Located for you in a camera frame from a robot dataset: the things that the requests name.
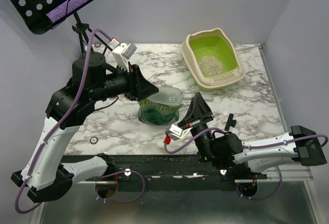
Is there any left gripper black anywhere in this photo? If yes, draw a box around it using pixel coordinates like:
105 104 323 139
89 61 160 102

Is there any black binder clip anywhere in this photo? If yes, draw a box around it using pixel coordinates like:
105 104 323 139
225 113 236 131

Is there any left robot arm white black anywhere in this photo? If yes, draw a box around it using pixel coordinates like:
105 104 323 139
11 52 159 203

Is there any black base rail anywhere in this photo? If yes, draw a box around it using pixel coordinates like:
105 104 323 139
74 153 294 193

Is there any green beige litter box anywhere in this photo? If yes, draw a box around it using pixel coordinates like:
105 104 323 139
180 28 245 92

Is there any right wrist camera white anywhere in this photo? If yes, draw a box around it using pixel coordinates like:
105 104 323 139
164 124 192 145

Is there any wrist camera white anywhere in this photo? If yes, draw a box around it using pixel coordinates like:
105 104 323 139
164 124 192 145
112 42 137 71

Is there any translucent plastic scoop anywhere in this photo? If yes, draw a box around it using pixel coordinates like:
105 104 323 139
147 87 195 106

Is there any green litter bag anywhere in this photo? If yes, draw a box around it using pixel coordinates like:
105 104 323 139
138 99 183 125

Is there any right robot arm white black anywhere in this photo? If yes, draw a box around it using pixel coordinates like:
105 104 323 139
178 92 327 179

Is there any cat litter pile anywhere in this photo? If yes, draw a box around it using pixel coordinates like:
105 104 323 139
197 55 224 77

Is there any microphone with purple handle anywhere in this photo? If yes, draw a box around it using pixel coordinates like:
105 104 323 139
46 0 90 23

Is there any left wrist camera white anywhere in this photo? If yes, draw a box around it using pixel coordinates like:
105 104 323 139
112 42 137 71

